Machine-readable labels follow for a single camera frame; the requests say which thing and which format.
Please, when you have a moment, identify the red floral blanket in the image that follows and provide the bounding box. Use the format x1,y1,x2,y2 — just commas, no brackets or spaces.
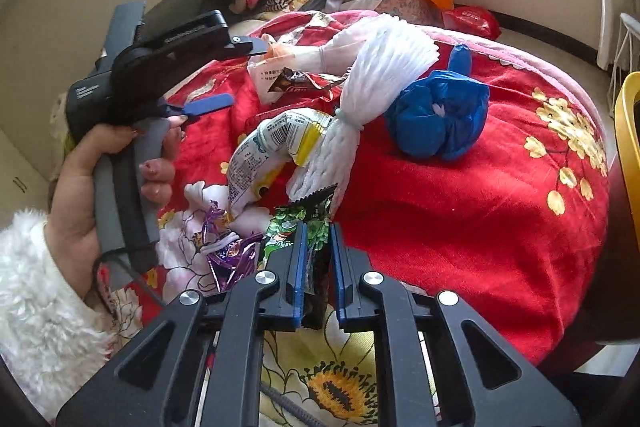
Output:
97,9,613,427

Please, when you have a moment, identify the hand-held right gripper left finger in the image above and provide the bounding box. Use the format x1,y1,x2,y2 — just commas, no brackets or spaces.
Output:
55,222,307,427

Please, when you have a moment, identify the person's left hand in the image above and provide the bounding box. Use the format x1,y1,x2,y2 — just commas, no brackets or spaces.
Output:
46,116,187,305

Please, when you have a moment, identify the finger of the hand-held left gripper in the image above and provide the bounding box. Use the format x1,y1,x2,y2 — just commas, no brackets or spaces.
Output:
229,34,274,58
165,93,236,126

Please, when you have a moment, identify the floral cloth bundle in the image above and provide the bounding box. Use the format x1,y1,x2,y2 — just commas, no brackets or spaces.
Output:
385,0,447,28

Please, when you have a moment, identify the white brown snack packet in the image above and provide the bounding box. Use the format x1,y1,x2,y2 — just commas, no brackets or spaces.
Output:
246,33,328,104

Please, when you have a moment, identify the red plastic bag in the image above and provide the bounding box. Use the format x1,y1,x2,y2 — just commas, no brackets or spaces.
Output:
442,5,502,41

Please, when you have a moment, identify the purple snack wrapper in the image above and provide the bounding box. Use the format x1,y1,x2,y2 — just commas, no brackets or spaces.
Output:
199,201,264,294

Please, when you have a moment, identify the brown snack wrapper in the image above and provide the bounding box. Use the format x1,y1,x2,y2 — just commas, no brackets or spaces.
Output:
266,67,347,96

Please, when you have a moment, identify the yellow trash bin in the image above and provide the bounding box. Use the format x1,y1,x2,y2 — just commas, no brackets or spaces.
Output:
612,72,640,190

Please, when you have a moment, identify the white and yellow snack packet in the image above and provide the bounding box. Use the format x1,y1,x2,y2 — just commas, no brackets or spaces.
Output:
226,108,334,222

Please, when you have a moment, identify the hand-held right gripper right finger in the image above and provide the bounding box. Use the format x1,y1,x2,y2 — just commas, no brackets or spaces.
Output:
330,222,582,427

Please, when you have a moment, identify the white foam fruit net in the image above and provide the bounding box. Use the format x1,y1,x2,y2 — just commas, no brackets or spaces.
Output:
286,12,442,214

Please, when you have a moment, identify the blue plastic glove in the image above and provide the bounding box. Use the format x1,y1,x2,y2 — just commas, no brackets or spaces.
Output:
384,43,492,164

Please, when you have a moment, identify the green snack wrapper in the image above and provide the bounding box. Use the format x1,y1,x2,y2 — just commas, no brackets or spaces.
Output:
255,183,341,332

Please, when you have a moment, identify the person's left forearm white sleeve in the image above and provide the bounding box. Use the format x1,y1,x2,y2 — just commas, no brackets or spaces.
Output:
0,207,120,425

